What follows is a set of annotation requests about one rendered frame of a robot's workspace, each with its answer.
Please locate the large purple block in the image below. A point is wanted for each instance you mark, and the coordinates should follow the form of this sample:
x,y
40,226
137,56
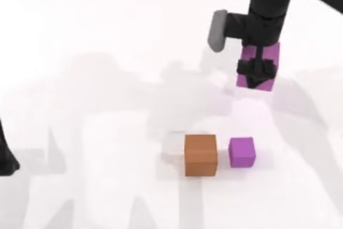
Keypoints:
x,y
270,52

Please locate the small purple cube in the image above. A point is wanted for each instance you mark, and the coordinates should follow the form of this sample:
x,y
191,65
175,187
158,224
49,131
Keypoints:
x,y
241,152

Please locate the orange-brown cube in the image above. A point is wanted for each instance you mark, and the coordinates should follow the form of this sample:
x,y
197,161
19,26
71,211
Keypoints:
x,y
200,156

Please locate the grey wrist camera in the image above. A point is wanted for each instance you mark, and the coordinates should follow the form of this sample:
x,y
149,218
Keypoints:
x,y
217,30

